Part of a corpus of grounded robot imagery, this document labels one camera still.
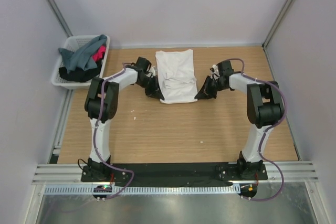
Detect white t shirt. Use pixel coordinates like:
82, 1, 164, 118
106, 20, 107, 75
155, 49, 198, 104

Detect aluminium frame rail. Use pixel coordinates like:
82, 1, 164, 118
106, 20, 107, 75
47, 90, 74, 164

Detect white slotted cable duct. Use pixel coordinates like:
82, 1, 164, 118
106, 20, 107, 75
44, 184, 240, 196

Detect black t shirt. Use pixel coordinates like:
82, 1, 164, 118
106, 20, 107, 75
58, 62, 102, 83

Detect white plastic laundry basket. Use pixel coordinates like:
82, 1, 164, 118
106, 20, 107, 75
52, 35, 110, 90

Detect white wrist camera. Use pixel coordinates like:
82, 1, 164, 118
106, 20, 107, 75
149, 66, 157, 76
210, 65, 220, 80

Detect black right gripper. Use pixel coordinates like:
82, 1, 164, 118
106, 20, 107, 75
195, 76, 227, 100

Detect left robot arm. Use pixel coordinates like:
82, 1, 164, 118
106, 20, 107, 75
81, 57, 164, 182

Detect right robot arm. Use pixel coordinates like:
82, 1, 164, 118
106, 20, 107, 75
195, 59, 287, 180

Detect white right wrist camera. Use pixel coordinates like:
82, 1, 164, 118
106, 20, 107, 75
210, 65, 220, 80

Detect front aluminium frame rails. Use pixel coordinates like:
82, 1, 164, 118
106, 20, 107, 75
32, 161, 318, 185

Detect grey-blue t shirt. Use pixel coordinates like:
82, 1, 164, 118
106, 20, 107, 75
58, 35, 109, 72

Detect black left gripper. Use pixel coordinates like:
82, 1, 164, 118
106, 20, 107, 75
136, 75, 165, 101

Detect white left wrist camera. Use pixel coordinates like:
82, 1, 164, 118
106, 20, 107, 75
149, 66, 157, 76

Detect pink t shirt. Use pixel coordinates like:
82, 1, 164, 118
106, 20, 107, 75
92, 45, 106, 62

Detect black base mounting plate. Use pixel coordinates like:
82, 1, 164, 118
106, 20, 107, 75
81, 162, 268, 187

